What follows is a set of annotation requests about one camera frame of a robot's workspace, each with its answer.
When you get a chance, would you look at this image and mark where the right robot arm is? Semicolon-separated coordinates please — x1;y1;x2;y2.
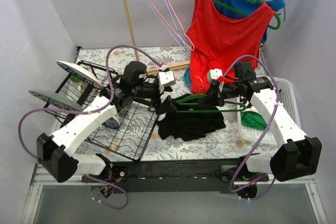
207;61;322;182

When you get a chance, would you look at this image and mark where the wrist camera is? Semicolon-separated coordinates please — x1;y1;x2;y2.
207;69;223;83
157;65;176;88

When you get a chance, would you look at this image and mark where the white plastic basket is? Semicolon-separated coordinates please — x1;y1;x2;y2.
237;77;301;145

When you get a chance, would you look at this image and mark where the grey patterned plate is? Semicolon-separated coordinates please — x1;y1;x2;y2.
28;90;83;111

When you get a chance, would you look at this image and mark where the pink wire hanger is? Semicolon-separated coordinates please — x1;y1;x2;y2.
143;0;195;51

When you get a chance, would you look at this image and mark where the teal dish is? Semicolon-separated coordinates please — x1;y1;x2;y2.
183;68;191;89

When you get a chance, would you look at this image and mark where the blue wire hanger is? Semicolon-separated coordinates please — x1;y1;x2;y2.
135;0;187;52

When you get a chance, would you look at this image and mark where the black tank top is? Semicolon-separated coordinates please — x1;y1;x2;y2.
157;101;226;141

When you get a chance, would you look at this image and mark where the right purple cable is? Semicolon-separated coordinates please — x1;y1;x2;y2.
223;55;282;201

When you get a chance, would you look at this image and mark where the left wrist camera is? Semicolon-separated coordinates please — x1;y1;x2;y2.
157;65;176;88

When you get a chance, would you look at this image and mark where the white green rimmed plate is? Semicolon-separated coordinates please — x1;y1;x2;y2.
56;61;103;89

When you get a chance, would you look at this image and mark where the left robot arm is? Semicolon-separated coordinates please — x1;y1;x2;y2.
37;61;176;183

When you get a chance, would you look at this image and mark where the blue patterned bowl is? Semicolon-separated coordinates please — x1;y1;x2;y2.
103;115;120;130

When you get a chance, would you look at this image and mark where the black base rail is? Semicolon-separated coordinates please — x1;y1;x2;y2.
82;157;270;193

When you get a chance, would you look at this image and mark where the green garment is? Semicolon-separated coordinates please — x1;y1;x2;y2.
240;111;267;131

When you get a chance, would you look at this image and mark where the black wire dish rack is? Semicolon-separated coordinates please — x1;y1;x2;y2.
48;61;156;162

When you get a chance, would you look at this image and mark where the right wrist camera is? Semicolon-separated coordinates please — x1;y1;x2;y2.
207;69;223;83

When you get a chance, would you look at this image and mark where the wooden clothes rack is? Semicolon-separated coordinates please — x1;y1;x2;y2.
123;0;281;74

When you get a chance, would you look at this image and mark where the red tank top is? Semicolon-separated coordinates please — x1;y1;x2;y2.
186;0;275;94

